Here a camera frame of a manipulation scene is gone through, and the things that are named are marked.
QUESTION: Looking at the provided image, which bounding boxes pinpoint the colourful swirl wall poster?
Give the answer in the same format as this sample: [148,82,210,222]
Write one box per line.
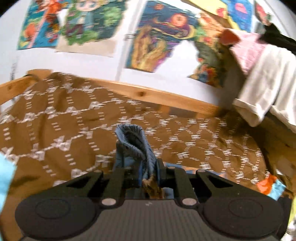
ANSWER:
[125,1,198,72]

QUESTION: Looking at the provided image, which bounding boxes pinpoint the pink checked cloth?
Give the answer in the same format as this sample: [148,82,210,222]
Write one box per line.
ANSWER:
[219,28,267,76]

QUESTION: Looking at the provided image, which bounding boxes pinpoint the white wall pipe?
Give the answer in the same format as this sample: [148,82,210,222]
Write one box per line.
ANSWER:
[115,1,147,81]

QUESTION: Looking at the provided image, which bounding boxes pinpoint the anime characters wall poster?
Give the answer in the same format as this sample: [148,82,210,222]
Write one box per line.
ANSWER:
[17,1,127,57]

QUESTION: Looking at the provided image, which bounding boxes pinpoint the brown PF patterned blanket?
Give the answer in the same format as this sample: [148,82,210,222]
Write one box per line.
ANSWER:
[1,72,284,240]

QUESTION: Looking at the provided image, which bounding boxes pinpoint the white hanging cloth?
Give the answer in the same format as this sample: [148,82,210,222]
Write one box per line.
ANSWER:
[233,45,295,132]

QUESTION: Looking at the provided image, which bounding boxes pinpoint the blue car print pants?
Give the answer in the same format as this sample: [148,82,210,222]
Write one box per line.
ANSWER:
[112,123,176,200]

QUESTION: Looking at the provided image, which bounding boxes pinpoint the flower fish wall poster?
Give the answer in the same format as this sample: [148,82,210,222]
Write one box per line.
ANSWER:
[189,11,231,88]

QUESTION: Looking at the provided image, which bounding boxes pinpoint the yellow blue wall poster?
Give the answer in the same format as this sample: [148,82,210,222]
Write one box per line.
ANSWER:
[189,0,253,33]

